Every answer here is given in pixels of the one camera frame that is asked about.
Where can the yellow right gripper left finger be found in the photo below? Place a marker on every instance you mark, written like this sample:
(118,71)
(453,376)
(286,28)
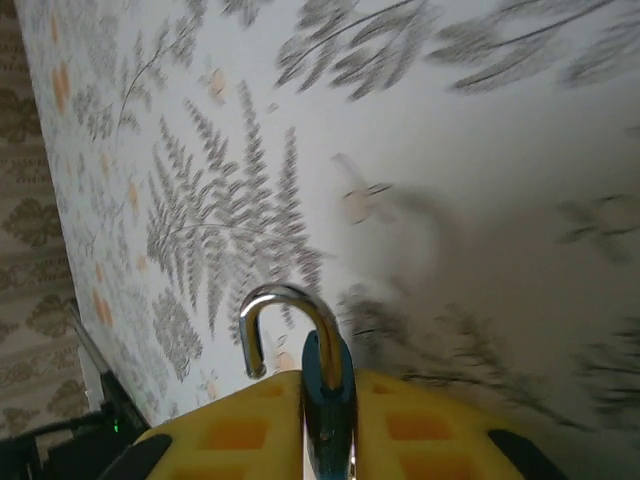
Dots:
(240,435)

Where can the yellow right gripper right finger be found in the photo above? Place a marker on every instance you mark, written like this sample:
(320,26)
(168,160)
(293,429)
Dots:
(425,435)

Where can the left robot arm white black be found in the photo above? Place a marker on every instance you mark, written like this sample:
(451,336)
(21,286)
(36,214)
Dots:
(75,457)

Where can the teal padlock with steel shackle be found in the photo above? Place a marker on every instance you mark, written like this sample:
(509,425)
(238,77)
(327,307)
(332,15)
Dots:
(327,425)

